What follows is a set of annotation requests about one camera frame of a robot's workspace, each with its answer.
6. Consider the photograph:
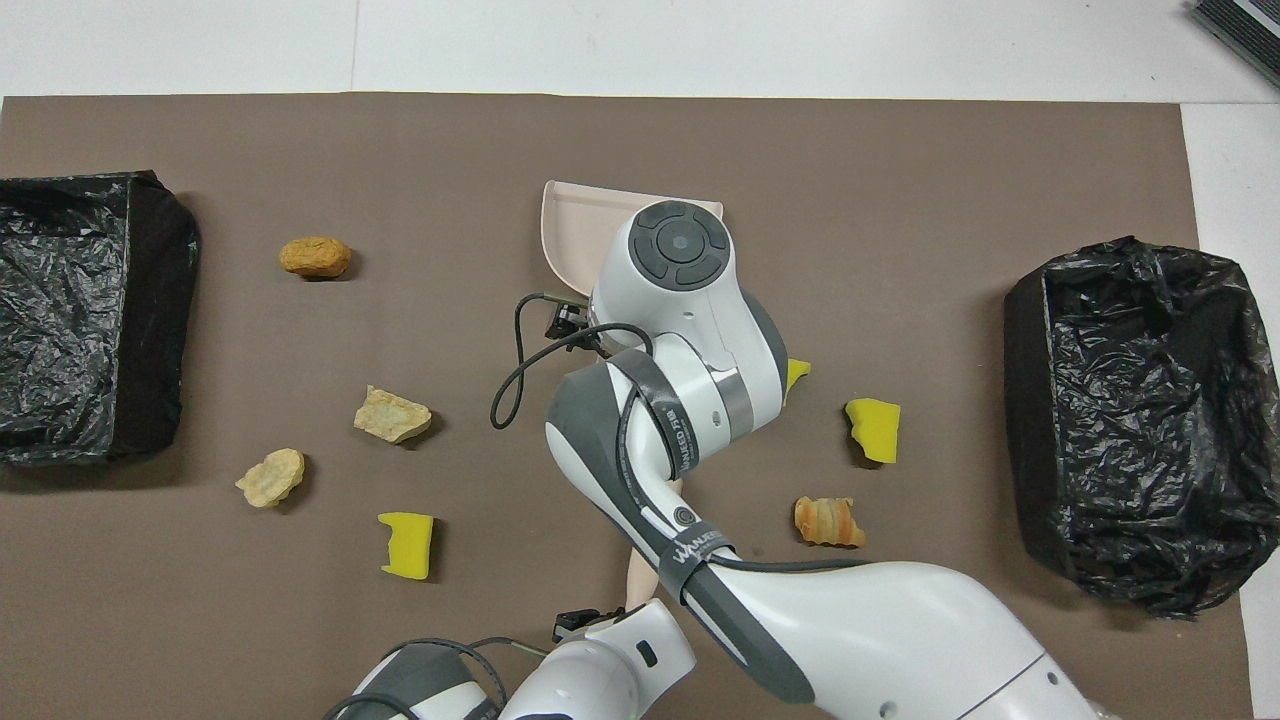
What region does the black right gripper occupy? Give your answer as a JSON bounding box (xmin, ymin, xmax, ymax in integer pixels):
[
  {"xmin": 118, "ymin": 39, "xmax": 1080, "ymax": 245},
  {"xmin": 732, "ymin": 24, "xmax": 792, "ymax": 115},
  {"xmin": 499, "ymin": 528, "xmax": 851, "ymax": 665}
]
[{"xmin": 545, "ymin": 298, "xmax": 601, "ymax": 343}]

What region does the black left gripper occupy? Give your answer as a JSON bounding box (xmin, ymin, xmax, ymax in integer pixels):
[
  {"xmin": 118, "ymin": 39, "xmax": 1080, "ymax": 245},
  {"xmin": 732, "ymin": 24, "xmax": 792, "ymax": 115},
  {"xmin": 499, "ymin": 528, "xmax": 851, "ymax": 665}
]
[{"xmin": 553, "ymin": 607, "xmax": 629, "ymax": 644}]

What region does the beige hand brush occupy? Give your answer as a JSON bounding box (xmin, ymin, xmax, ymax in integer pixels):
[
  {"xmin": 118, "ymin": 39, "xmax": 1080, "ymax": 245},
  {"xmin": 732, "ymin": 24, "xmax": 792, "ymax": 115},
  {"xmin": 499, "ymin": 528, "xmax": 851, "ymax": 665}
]
[{"xmin": 625, "ymin": 478, "xmax": 693, "ymax": 613}]

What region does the beige plastic dustpan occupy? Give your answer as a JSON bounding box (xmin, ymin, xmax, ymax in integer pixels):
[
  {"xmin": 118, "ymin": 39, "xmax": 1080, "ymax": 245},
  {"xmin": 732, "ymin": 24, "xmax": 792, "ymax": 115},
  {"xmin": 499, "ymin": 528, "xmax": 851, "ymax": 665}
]
[{"xmin": 541, "ymin": 180, "xmax": 724, "ymax": 298}]

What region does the yellow sponge with green pad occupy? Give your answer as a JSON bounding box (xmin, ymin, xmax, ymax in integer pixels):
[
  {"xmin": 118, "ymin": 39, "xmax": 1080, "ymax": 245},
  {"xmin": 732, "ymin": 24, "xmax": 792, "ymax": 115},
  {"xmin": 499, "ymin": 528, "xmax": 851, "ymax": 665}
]
[{"xmin": 378, "ymin": 512, "xmax": 435, "ymax": 581}]

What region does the pale blocky bread chunk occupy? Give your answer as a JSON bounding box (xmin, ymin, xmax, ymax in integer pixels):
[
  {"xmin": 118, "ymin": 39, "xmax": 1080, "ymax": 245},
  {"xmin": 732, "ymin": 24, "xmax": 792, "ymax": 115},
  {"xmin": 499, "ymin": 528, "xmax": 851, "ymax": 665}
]
[{"xmin": 353, "ymin": 385, "xmax": 433, "ymax": 445}]

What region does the orange-brown bread roll piece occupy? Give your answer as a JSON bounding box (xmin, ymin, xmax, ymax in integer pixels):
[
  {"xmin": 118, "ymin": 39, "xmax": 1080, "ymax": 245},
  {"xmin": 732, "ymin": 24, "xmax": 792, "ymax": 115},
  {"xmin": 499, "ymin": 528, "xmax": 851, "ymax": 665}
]
[{"xmin": 279, "ymin": 236, "xmax": 352, "ymax": 280}]

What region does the orange striped ridged piece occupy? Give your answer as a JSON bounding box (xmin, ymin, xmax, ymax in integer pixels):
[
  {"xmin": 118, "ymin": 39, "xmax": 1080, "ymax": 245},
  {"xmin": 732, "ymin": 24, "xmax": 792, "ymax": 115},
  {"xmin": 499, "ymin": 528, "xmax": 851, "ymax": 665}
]
[{"xmin": 794, "ymin": 496, "xmax": 867, "ymax": 549}]

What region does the pale crumbly bread chunk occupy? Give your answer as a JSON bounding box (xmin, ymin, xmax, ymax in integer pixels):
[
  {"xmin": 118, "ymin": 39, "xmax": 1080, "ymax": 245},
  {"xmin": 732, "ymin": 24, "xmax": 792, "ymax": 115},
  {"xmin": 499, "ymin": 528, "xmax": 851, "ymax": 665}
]
[{"xmin": 235, "ymin": 448, "xmax": 306, "ymax": 509}]

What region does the black bag lined bin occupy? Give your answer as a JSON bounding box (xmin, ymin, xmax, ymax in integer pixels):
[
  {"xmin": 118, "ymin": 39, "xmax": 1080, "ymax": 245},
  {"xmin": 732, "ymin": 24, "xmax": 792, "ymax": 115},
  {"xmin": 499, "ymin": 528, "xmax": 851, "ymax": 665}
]
[
  {"xmin": 1003, "ymin": 236, "xmax": 1263, "ymax": 621},
  {"xmin": 0, "ymin": 170, "xmax": 201, "ymax": 468}
]

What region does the brown paper table mat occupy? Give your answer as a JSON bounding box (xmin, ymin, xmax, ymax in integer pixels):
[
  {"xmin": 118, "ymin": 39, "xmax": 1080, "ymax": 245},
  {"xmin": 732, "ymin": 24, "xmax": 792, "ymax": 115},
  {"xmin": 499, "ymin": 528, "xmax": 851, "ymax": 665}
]
[{"xmin": 0, "ymin": 93, "xmax": 1256, "ymax": 720}]

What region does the grey ribbed device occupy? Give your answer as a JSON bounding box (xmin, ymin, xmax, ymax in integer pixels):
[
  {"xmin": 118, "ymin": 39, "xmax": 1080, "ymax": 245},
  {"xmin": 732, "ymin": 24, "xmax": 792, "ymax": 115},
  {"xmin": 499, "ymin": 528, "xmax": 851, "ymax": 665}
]
[{"xmin": 1190, "ymin": 0, "xmax": 1280, "ymax": 91}]

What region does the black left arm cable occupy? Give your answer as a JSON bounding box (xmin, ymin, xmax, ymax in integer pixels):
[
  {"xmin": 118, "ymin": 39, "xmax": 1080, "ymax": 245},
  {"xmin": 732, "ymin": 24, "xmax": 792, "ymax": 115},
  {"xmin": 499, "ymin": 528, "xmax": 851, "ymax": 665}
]
[{"xmin": 325, "ymin": 637, "xmax": 546, "ymax": 720}]

